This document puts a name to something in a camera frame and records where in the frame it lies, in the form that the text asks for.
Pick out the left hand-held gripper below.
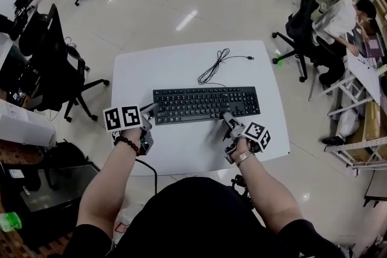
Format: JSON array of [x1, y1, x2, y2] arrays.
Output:
[[103, 102, 160, 156]]

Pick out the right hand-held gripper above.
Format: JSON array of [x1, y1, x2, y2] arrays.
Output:
[[222, 111, 272, 165]]

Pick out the black keyboard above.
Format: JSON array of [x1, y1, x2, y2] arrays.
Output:
[[152, 86, 262, 126]]

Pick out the person's right forearm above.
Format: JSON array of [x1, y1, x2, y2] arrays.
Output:
[[238, 156, 304, 234]]

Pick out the person's left forearm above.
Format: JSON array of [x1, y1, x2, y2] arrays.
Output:
[[76, 141, 139, 237]]

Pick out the person's right hand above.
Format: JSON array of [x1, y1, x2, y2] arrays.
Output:
[[235, 138, 253, 158]]

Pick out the person's left hand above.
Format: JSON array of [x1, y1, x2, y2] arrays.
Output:
[[117, 127, 143, 147]]

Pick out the silver wristwatch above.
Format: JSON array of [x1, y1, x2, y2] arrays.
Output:
[[235, 150, 256, 168]]

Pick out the black metal stand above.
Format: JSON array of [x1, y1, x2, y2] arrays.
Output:
[[230, 174, 255, 210]]

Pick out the black shoe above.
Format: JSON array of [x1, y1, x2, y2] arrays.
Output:
[[321, 135, 346, 146]]

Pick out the black mesh office chair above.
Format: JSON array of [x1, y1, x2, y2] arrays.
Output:
[[18, 3, 111, 123]]

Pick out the person's black clothing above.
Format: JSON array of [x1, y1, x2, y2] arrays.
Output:
[[62, 176, 346, 258]]

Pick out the red-printed plastic bag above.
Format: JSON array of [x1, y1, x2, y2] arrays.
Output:
[[112, 204, 146, 245]]

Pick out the white plastic bag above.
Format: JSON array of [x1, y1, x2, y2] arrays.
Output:
[[334, 108, 361, 139]]

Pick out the black high-back office chair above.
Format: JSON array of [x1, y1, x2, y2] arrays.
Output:
[[272, 0, 347, 83]]

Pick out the white box appliance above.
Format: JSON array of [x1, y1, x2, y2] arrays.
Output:
[[0, 98, 58, 149]]

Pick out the perforated metal rack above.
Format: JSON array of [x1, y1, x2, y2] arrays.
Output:
[[324, 137, 387, 170]]

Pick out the black glass-top cabinet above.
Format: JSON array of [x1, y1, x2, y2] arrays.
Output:
[[0, 141, 101, 246]]

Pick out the white work desk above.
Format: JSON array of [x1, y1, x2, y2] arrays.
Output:
[[327, 50, 383, 119]]

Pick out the brown cardboard box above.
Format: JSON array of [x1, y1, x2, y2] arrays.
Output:
[[346, 100, 387, 161]]

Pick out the open laptop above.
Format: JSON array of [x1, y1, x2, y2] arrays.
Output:
[[354, 32, 387, 59]]

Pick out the green plastic item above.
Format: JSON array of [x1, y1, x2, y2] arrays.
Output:
[[0, 211, 23, 233]]

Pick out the dark bead bracelet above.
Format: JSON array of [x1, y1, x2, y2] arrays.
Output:
[[112, 135, 141, 156]]

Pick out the black keyboard cable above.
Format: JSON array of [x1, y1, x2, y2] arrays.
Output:
[[197, 48, 255, 89]]

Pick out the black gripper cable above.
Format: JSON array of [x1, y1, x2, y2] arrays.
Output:
[[135, 158, 158, 195]]

